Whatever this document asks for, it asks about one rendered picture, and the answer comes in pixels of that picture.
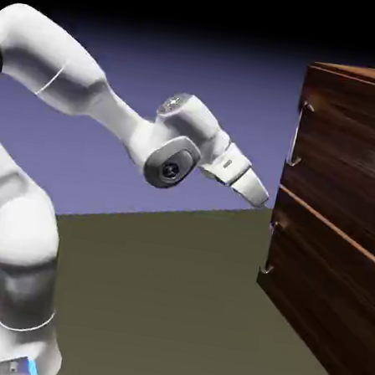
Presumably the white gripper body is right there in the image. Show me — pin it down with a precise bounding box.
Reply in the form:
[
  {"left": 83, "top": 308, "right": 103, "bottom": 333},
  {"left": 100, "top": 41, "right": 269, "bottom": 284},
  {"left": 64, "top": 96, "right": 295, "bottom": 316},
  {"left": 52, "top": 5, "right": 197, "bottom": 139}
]
[{"left": 227, "top": 165, "right": 275, "bottom": 210}]

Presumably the dark wood cabinet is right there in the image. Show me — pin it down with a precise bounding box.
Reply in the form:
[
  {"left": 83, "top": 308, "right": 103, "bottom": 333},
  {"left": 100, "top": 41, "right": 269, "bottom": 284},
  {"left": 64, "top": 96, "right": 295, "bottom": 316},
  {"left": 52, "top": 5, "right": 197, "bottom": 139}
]
[{"left": 242, "top": 54, "right": 375, "bottom": 375}]

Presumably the curved silver door handle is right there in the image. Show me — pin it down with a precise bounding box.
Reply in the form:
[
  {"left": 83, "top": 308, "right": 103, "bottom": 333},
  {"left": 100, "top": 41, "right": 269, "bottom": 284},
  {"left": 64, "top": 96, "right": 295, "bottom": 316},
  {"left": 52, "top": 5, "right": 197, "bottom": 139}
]
[
  {"left": 259, "top": 219, "right": 287, "bottom": 276},
  {"left": 284, "top": 100, "right": 316, "bottom": 169}
]

